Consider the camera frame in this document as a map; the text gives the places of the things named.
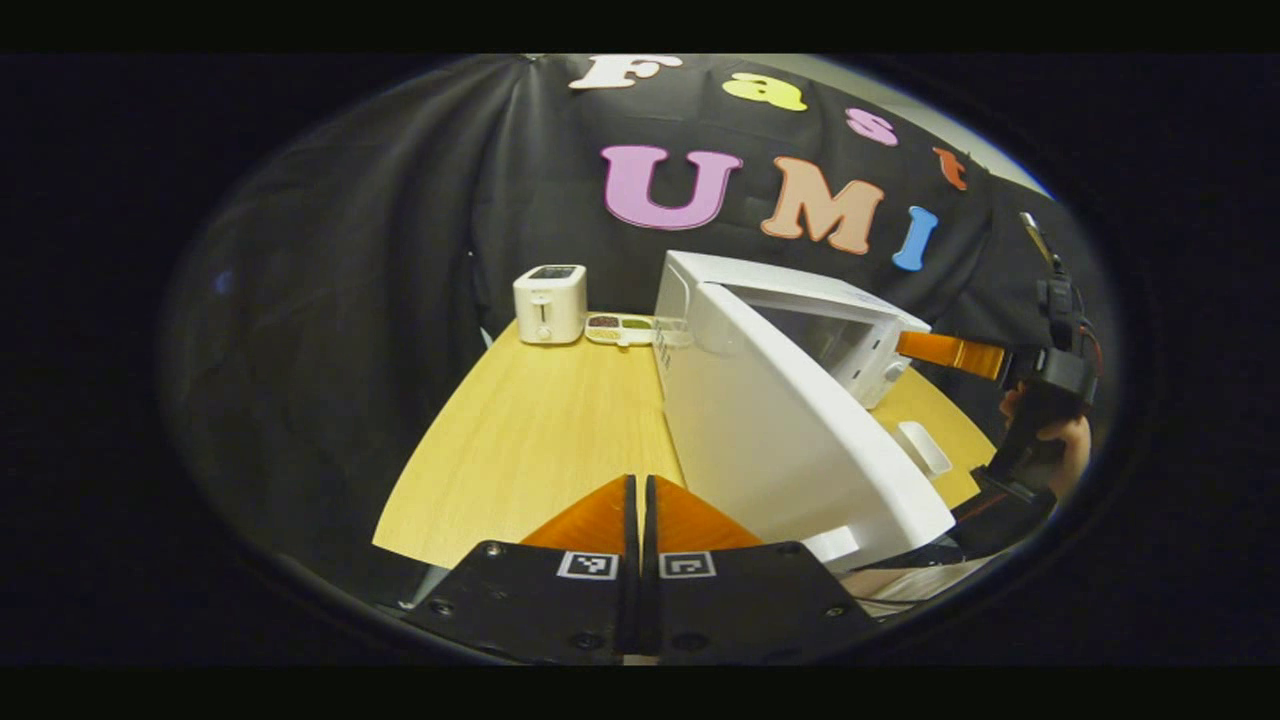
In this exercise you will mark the person's light clothing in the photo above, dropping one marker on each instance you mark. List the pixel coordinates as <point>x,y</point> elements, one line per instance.
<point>920,585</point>

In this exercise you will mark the white rectangular tray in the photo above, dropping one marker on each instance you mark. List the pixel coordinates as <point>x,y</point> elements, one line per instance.
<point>925,450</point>

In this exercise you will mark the white toaster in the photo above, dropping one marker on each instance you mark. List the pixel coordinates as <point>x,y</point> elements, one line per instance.
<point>548,305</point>

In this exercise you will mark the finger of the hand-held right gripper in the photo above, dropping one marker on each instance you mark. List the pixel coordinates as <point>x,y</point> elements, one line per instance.
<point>950,353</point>

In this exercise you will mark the black backdrop cloth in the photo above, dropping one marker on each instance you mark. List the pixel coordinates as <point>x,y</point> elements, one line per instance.
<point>350,300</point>

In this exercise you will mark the divided snack dish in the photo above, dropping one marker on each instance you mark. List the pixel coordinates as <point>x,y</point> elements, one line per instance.
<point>620,328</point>

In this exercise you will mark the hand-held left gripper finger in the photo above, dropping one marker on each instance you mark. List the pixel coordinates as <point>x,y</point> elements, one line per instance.
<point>631,600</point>
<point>650,600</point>

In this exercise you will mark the white microwave oven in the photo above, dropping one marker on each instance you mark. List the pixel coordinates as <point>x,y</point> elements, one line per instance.
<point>760,450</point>

